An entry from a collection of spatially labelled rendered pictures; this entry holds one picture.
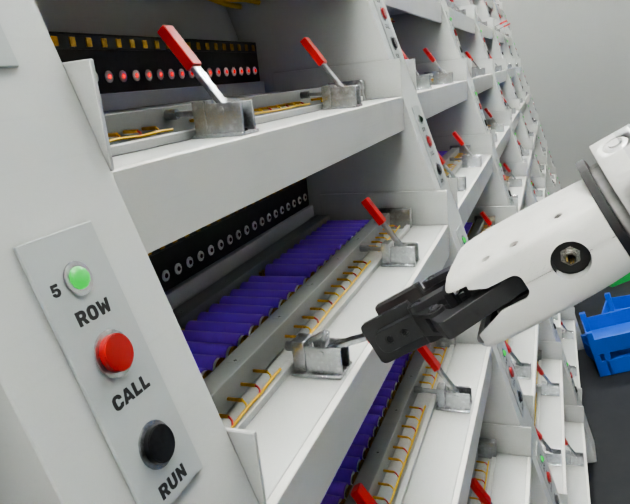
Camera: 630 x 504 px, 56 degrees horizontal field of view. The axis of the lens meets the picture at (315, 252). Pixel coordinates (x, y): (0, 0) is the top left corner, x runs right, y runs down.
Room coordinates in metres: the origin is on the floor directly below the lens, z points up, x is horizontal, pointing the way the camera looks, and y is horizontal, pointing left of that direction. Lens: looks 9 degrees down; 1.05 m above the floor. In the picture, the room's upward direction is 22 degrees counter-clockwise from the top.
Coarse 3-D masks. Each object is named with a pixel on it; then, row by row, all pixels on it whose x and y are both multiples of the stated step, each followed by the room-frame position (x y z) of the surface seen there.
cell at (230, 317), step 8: (208, 312) 0.54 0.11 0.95; (216, 312) 0.53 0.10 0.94; (200, 320) 0.53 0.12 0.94; (208, 320) 0.53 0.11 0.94; (216, 320) 0.52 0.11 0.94; (224, 320) 0.52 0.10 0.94; (232, 320) 0.52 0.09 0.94; (240, 320) 0.51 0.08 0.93; (248, 320) 0.51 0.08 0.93; (256, 320) 0.51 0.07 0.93
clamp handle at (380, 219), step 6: (366, 198) 0.68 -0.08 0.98; (366, 204) 0.68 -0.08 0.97; (372, 204) 0.68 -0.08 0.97; (372, 210) 0.68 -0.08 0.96; (378, 210) 0.68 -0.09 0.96; (372, 216) 0.68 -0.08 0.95; (378, 216) 0.67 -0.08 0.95; (378, 222) 0.67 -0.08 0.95; (384, 222) 0.68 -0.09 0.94; (384, 228) 0.67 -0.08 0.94; (390, 228) 0.68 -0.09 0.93; (390, 234) 0.67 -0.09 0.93; (396, 240) 0.67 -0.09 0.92
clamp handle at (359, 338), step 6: (324, 336) 0.43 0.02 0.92; (354, 336) 0.42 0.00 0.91; (360, 336) 0.42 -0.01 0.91; (324, 342) 0.43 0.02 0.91; (330, 342) 0.44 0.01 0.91; (336, 342) 0.43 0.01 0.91; (342, 342) 0.42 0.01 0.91; (348, 342) 0.42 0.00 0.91; (354, 342) 0.42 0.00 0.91; (360, 342) 0.42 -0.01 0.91
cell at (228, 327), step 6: (186, 324) 0.52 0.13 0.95; (192, 324) 0.51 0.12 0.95; (198, 324) 0.51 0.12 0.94; (204, 324) 0.51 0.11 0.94; (210, 324) 0.51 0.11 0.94; (216, 324) 0.50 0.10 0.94; (222, 324) 0.50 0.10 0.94; (228, 324) 0.50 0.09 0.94; (234, 324) 0.50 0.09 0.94; (240, 324) 0.50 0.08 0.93; (246, 324) 0.49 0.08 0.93; (252, 324) 0.50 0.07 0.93; (198, 330) 0.51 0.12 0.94; (204, 330) 0.50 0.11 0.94; (210, 330) 0.50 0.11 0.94; (216, 330) 0.50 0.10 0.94; (222, 330) 0.50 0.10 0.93; (228, 330) 0.50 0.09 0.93; (234, 330) 0.49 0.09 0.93; (240, 330) 0.49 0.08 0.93; (246, 330) 0.49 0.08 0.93
